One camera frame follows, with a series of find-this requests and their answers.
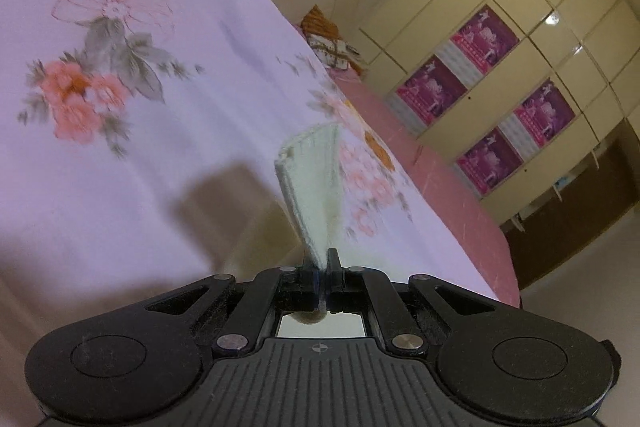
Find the white small cloth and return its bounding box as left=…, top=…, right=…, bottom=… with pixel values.
left=273, top=123, right=347, bottom=325

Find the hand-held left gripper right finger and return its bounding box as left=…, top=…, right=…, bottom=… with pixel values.
left=325, top=248, right=497, bottom=353

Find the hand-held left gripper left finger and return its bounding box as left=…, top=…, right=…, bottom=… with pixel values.
left=146, top=251, right=322, bottom=354

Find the purple wall poster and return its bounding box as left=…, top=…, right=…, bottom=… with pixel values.
left=450, top=6, right=519, bottom=66
left=514, top=79, right=577, bottom=144
left=396, top=55, right=469, bottom=126
left=456, top=129, right=525, bottom=196

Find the dark wooden door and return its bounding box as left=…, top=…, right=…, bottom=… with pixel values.
left=501, top=116, right=640, bottom=292

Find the lilac floral bedsheet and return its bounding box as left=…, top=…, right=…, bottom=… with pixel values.
left=0, top=0, right=501, bottom=427

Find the pink bedspread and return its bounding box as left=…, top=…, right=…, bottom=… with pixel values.
left=327, top=74, right=522, bottom=308

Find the orange patterned pillow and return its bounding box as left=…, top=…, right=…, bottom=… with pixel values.
left=299, top=4, right=367, bottom=76

